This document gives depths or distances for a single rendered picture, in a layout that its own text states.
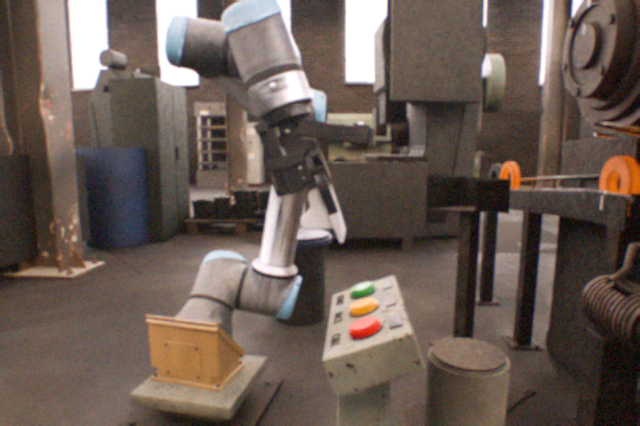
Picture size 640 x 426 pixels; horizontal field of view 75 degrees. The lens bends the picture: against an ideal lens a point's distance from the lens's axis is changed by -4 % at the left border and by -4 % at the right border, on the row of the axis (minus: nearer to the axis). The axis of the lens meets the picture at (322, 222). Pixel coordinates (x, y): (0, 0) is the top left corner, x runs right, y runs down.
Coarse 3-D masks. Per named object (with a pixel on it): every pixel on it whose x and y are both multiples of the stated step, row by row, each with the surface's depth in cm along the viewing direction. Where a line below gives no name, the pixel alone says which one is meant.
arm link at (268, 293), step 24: (312, 96) 126; (288, 216) 134; (264, 240) 138; (288, 240) 136; (264, 264) 137; (288, 264) 139; (264, 288) 136; (288, 288) 138; (264, 312) 139; (288, 312) 138
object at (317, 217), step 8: (312, 192) 64; (312, 200) 64; (320, 200) 64; (312, 208) 64; (320, 208) 64; (304, 216) 64; (312, 216) 64; (320, 216) 64; (328, 216) 64; (336, 216) 63; (304, 224) 65; (312, 224) 65; (320, 224) 65; (328, 224) 65; (336, 224) 64; (336, 232) 65; (344, 232) 66
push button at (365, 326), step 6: (366, 318) 54; (372, 318) 53; (354, 324) 54; (360, 324) 53; (366, 324) 52; (372, 324) 52; (378, 324) 52; (348, 330) 53; (354, 330) 52; (360, 330) 52; (366, 330) 51; (372, 330) 51; (354, 336) 52; (360, 336) 51
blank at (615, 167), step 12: (624, 156) 118; (612, 168) 121; (624, 168) 115; (636, 168) 113; (600, 180) 127; (612, 180) 123; (624, 180) 115; (636, 180) 112; (612, 192) 122; (624, 192) 115; (636, 192) 113
